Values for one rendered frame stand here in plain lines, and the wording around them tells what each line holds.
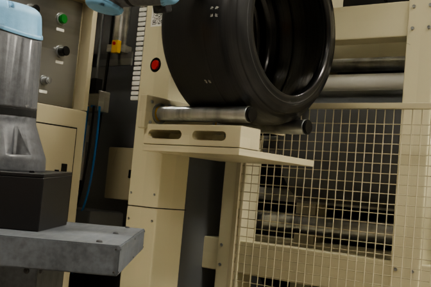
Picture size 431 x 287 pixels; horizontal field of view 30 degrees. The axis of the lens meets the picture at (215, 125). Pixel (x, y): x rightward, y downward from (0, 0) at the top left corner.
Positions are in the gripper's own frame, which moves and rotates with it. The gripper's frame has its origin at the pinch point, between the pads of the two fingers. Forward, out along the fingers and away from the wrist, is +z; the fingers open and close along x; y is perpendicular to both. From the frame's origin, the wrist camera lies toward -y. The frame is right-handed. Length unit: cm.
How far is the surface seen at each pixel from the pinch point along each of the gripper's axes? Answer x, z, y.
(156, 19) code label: 34.2, 20.3, 2.7
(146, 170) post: 32, 25, -44
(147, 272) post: 28, 29, -75
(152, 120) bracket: 23.8, 16.0, -30.6
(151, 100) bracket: 23.7, 13.6, -25.4
